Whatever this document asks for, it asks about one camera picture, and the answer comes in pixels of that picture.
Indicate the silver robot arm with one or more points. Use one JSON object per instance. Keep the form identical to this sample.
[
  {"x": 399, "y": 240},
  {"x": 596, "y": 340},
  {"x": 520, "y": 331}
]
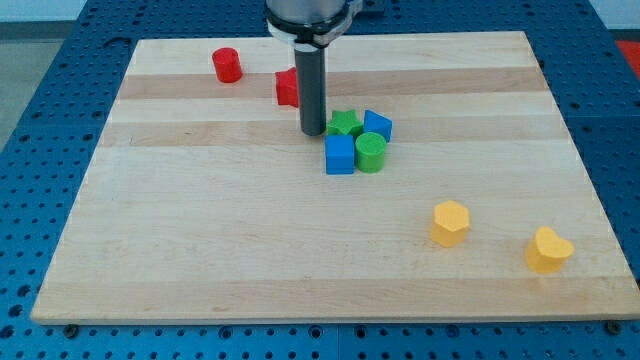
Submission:
[{"x": 310, "y": 25}]

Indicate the blue cube block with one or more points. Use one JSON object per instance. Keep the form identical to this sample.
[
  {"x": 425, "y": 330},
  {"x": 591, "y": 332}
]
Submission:
[{"x": 339, "y": 154}]

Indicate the green cylinder block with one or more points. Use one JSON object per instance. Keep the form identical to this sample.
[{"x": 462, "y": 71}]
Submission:
[{"x": 370, "y": 152}]

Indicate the green star block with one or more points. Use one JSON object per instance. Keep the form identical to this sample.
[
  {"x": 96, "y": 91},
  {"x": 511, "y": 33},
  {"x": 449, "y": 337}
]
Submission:
[{"x": 344, "y": 123}]

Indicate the blue triangular prism block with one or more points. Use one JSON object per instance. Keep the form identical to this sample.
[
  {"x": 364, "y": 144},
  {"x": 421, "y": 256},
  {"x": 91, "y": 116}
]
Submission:
[{"x": 377, "y": 123}]

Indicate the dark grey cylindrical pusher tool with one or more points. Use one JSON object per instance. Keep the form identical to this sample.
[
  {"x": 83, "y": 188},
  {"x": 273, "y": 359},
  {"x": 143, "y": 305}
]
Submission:
[{"x": 311, "y": 83}]

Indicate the light wooden board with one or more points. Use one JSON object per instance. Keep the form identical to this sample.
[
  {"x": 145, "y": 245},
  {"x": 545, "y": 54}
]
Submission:
[{"x": 204, "y": 203}]

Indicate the yellow hexagon block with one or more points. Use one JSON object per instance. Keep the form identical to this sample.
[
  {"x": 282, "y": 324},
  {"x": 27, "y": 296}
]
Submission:
[{"x": 450, "y": 223}]

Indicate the red cylinder block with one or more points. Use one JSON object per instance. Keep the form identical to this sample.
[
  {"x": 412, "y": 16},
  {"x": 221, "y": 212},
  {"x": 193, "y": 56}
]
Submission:
[{"x": 227, "y": 65}]

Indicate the yellow heart block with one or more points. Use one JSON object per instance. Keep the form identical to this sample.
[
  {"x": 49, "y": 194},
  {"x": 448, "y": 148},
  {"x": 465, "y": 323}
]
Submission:
[{"x": 547, "y": 252}]

